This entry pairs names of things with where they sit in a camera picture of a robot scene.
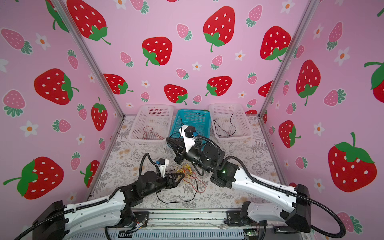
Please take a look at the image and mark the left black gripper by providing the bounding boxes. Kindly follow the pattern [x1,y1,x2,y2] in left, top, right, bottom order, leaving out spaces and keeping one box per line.
[144,172,185,199]

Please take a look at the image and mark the cable pile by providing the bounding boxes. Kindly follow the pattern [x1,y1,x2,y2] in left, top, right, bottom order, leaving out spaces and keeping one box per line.
[155,163,208,205]

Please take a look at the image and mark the black cable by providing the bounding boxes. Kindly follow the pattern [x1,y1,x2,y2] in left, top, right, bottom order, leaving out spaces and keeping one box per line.
[166,118,185,142]
[212,112,238,136]

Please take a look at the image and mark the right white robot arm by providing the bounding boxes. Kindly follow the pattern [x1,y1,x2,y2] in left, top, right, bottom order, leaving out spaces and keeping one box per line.
[166,136,311,233]

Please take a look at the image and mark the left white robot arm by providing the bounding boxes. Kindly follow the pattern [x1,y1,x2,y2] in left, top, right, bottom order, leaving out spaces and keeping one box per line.
[32,171,185,240]

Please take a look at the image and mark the teal plastic basket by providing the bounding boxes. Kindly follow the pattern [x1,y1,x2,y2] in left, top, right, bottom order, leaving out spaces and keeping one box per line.
[170,109,211,138]

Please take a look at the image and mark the left white plastic basket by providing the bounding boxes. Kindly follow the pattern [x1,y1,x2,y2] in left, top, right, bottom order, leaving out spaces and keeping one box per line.
[129,105,174,145]

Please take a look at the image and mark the white plastic basket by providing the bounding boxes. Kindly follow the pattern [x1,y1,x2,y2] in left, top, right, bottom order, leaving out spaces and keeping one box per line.
[129,105,174,145]
[209,103,253,143]

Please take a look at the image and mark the right white plastic basket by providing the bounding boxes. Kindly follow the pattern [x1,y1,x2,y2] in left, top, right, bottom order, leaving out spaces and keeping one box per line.
[209,103,253,143]

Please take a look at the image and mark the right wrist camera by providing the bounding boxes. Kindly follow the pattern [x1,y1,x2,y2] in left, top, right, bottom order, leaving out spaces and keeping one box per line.
[180,125,198,153]

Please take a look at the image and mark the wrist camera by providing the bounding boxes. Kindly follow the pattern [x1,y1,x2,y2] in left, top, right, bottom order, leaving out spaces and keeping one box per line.
[180,125,198,153]
[156,159,169,178]

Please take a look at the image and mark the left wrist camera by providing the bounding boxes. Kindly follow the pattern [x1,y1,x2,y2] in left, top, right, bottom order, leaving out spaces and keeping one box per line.
[156,159,169,178]

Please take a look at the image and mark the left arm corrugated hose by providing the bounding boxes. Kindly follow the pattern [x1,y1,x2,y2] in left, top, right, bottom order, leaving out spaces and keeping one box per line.
[138,152,163,181]

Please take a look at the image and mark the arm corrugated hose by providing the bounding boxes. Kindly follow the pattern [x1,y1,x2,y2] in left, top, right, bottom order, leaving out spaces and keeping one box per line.
[194,135,347,239]
[138,152,163,181]

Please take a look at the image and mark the aluminium front rail frame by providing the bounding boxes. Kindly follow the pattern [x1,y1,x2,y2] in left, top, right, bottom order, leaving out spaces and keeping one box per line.
[70,209,316,240]

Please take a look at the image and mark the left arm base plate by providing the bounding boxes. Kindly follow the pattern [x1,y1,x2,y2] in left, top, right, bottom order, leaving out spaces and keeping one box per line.
[110,211,150,228]

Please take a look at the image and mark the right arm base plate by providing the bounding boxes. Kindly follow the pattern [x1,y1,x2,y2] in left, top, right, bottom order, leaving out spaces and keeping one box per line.
[224,210,268,227]

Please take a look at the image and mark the left corner aluminium post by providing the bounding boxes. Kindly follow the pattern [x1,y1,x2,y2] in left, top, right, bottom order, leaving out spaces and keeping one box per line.
[52,0,125,119]

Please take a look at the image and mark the corner aluminium post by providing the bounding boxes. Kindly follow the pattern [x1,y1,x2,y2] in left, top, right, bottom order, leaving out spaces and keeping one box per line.
[259,1,320,119]
[52,0,125,119]

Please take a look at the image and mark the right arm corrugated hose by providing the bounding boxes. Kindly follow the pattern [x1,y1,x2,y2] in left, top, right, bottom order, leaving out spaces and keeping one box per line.
[194,135,347,239]

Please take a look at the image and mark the right corner aluminium post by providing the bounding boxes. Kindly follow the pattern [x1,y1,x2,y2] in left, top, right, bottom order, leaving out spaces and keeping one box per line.
[259,1,320,119]

